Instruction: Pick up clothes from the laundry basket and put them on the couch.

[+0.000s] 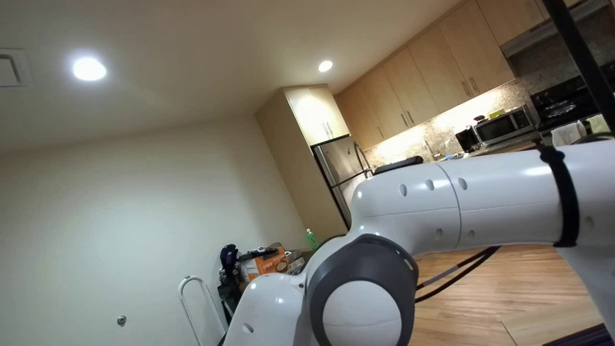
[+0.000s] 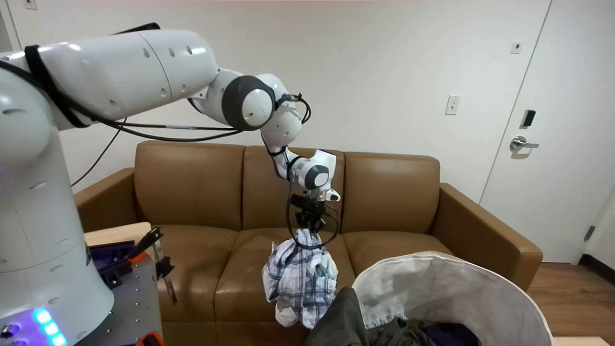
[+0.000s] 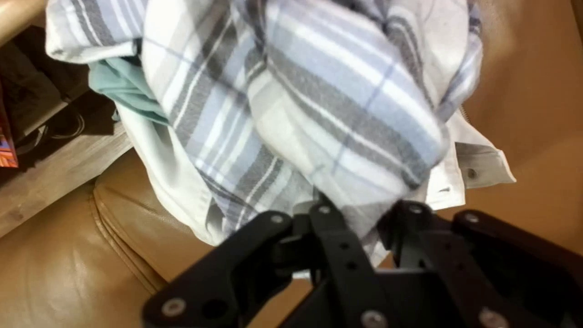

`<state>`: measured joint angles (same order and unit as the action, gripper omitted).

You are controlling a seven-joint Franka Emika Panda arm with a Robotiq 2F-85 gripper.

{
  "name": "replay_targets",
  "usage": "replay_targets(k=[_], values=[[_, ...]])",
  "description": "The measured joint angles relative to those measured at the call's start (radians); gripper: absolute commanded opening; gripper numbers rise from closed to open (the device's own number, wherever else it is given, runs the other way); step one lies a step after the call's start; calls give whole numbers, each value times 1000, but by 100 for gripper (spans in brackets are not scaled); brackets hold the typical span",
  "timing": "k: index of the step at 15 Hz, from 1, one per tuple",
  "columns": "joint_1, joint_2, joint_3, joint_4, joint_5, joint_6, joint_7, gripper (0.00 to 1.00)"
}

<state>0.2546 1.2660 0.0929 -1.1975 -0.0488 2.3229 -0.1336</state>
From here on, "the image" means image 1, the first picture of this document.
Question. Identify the stainless steel fridge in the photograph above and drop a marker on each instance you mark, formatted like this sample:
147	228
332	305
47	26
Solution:
339	174

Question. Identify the orange box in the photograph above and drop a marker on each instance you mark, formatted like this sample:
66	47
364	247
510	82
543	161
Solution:
266	263

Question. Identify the black coffee maker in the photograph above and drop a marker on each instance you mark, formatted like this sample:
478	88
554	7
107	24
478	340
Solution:
468	140

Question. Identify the ceiling air vent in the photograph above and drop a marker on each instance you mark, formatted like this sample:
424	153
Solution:
11	70

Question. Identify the wooden upper kitchen cabinets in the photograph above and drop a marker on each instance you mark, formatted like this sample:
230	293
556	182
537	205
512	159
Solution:
435	78

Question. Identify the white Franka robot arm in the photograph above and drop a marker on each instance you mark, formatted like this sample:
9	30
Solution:
487	199

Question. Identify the large recessed ceiling light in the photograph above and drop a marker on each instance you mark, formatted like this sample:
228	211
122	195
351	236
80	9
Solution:
89	69

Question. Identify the tall wooden fridge cabinet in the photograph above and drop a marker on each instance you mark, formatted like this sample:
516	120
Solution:
301	147

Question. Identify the dark purple mat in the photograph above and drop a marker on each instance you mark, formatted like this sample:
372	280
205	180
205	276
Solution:
583	338

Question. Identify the kitchen range hood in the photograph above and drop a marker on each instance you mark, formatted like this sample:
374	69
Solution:
545	45

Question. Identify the small wall hook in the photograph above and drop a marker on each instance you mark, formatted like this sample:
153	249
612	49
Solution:
120	320

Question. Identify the small recessed ceiling light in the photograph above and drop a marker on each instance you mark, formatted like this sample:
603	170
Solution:
326	67

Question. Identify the white metal tube frame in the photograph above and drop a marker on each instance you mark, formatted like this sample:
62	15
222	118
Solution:
193	301

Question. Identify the black kitchen stove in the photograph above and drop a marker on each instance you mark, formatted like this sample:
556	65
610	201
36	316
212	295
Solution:
564	103

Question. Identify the black pole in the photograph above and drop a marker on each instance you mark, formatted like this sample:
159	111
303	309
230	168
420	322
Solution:
587	65

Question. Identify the green bottle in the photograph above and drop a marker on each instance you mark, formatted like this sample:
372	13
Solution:
312	242

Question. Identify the silver microwave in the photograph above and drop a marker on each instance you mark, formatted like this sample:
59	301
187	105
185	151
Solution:
506	126

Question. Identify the black stereo camera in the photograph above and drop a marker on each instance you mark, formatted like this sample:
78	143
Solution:
399	165

